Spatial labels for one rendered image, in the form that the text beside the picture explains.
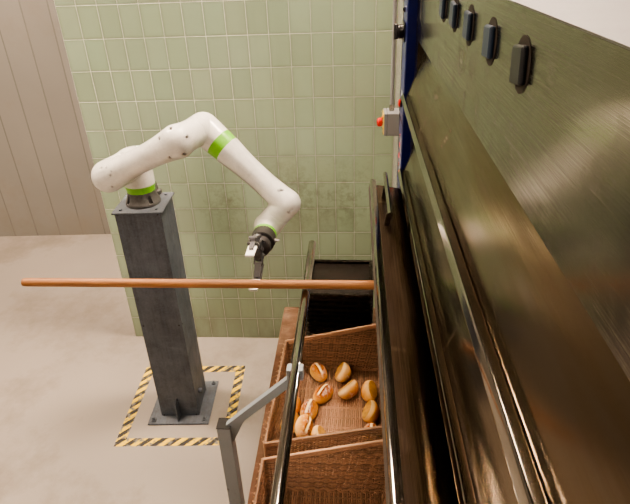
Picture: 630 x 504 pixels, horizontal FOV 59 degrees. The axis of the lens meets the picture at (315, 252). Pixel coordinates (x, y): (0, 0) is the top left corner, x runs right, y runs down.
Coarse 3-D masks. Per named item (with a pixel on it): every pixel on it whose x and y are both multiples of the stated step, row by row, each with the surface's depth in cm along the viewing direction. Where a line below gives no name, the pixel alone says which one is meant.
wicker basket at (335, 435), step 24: (312, 336) 227; (336, 336) 226; (288, 360) 234; (336, 360) 232; (360, 360) 231; (312, 384) 227; (336, 384) 226; (360, 384) 226; (336, 408) 215; (360, 408) 214; (336, 432) 178; (360, 432) 176
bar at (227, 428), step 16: (304, 272) 193; (304, 304) 175; (304, 320) 168; (304, 336) 162; (288, 368) 149; (288, 384) 144; (256, 400) 157; (288, 400) 138; (240, 416) 159; (288, 416) 134; (224, 432) 161; (288, 432) 130; (224, 448) 165; (288, 448) 126; (224, 464) 168; (288, 464) 123; (240, 480) 175; (240, 496) 175; (272, 496) 115
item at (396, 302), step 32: (384, 256) 152; (416, 288) 140; (416, 320) 128; (416, 352) 118; (416, 384) 109; (384, 416) 101; (416, 416) 102; (384, 448) 96; (416, 448) 95; (448, 448) 96; (416, 480) 90; (448, 480) 90
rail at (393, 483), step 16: (384, 288) 134; (384, 304) 128; (384, 320) 123; (384, 336) 118; (384, 352) 113; (384, 368) 109; (384, 384) 106; (384, 400) 103; (400, 464) 89; (400, 480) 87; (400, 496) 84
